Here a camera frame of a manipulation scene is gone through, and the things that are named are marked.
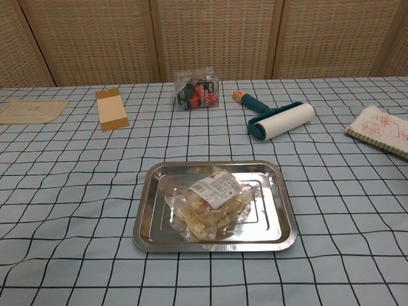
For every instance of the small snack packet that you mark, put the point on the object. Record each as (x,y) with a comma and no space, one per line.
(210,204)

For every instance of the stainless steel tray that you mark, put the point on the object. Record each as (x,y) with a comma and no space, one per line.
(264,223)

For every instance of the clear box of coffee capsules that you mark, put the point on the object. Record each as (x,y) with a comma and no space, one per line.
(197,90)

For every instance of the teal white lint roller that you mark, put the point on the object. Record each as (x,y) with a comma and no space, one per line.
(283,122)

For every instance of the flat brown cardboard piece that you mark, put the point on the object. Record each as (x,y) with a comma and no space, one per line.
(111,110)

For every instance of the woven bamboo folding screen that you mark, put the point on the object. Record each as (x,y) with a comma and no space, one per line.
(216,38)

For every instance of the blue white checked tablecloth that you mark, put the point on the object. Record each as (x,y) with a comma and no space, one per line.
(79,207)

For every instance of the spiral notebook with red drawings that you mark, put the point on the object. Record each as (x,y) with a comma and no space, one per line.
(379,127)

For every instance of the beige pulp container lid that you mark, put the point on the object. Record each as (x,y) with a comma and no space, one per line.
(30,111)

